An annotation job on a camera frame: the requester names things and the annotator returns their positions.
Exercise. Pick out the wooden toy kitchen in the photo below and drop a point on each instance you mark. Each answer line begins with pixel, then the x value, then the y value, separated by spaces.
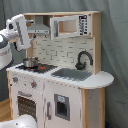
pixel 63 53

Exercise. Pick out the white oven door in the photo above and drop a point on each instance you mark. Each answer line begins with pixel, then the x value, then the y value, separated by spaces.
pixel 29 102

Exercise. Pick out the left red stove knob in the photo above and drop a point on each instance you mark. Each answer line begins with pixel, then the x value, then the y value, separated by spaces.
pixel 15 79

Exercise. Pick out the grey range hood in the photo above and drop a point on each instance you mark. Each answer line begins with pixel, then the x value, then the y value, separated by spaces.
pixel 38 27

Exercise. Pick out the black toy stovetop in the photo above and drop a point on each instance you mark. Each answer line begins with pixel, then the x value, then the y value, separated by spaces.
pixel 40 68

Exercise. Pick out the right red stove knob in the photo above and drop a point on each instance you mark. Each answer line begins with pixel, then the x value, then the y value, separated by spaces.
pixel 33 84

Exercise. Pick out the white microwave door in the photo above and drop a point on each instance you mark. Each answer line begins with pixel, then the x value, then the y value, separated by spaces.
pixel 70 26

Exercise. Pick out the white cabinet door with dispenser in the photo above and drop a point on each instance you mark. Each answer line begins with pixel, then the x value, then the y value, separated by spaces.
pixel 63 106

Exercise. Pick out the silver toy pot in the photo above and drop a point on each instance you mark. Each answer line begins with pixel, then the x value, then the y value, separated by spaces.
pixel 30 62

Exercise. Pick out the red stove knob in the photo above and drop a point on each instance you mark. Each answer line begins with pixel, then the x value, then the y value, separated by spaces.
pixel 15 79
pixel 33 84

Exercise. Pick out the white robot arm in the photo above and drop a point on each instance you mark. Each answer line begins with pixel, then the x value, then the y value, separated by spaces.
pixel 5 50

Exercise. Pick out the grey backdrop curtain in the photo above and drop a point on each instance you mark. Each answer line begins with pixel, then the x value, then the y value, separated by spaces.
pixel 114 43

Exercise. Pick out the grey toy sink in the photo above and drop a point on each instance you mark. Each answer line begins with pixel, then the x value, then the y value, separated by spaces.
pixel 72 74

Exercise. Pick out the black toy faucet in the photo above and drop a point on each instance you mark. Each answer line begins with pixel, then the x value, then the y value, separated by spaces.
pixel 81 64

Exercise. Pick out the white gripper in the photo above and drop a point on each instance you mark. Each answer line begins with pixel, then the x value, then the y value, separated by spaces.
pixel 17 29

